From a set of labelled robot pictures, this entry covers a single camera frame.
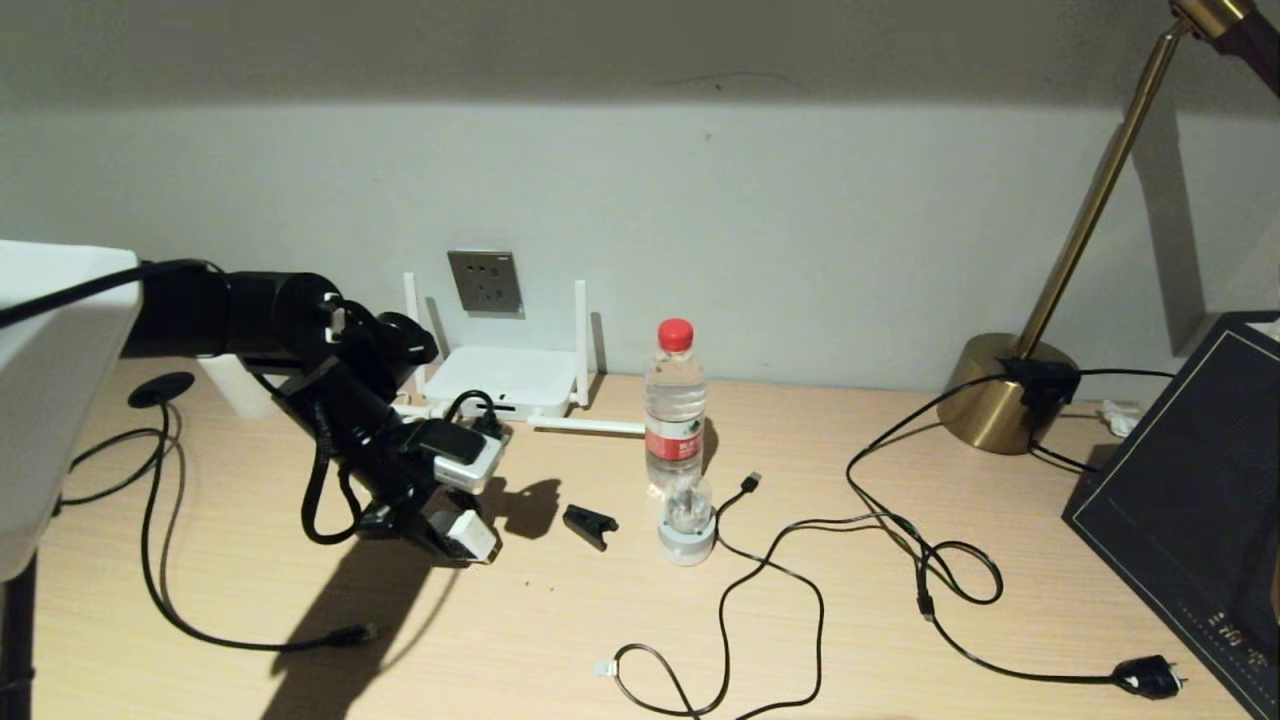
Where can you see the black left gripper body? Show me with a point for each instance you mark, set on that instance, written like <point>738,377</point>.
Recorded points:
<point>370,450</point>

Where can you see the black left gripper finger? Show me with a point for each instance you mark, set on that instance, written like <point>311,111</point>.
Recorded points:
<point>440,540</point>

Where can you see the white power adapter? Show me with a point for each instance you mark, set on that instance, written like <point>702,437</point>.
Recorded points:
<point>475,535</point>

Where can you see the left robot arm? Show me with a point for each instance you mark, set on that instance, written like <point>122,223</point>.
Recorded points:
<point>60,380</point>

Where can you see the white router with antennas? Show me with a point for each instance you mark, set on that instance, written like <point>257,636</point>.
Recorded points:
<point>520,375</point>

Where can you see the white toilet paper roll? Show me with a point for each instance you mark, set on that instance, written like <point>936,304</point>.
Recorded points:
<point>235,395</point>

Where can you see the small black clip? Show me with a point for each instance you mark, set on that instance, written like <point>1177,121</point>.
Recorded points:
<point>588,525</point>

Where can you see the black round desk grommet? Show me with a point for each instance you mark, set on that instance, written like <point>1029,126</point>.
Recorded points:
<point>162,390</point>

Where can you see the small glass dome night light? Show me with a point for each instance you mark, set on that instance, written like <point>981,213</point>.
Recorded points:
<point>687,542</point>

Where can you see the water bottle with red cap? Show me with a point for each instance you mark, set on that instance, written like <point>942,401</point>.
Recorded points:
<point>675,400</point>

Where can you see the brass desk lamp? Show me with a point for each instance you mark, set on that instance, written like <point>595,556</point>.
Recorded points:
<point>1000,400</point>

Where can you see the small white crumpled item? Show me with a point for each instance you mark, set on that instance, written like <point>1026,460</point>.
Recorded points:
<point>1120,420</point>

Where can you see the dark blue box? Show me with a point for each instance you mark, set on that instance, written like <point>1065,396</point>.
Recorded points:
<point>1180,480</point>

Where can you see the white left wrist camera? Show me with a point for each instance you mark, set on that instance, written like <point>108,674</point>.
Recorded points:
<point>465,465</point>

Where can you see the grey wall socket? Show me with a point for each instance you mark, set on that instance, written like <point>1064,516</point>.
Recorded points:
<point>488,283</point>

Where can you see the black inline switch box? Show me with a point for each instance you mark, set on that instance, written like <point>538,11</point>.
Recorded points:
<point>1047,383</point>

